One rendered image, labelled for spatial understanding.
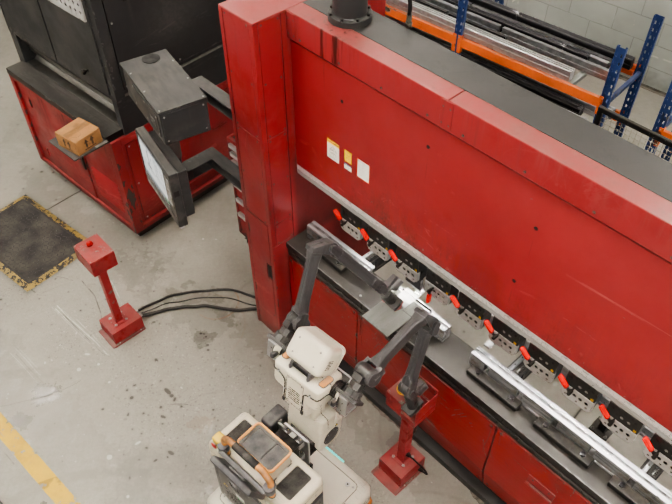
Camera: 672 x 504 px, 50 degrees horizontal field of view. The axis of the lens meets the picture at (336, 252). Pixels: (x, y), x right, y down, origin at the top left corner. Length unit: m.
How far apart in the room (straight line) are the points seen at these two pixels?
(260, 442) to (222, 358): 1.47
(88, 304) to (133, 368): 0.67
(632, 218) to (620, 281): 0.30
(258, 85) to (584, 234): 1.63
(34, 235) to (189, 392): 1.94
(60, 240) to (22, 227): 0.36
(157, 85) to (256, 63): 0.52
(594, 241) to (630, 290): 0.21
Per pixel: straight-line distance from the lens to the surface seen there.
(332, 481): 4.00
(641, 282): 2.71
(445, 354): 3.73
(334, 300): 4.12
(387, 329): 3.63
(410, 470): 4.22
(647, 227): 2.54
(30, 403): 4.93
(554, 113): 2.83
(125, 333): 4.98
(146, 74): 3.69
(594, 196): 2.59
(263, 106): 3.53
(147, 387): 4.76
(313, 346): 3.10
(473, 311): 3.40
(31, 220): 6.03
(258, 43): 3.35
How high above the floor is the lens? 3.88
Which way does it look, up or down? 47 degrees down
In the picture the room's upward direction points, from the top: straight up
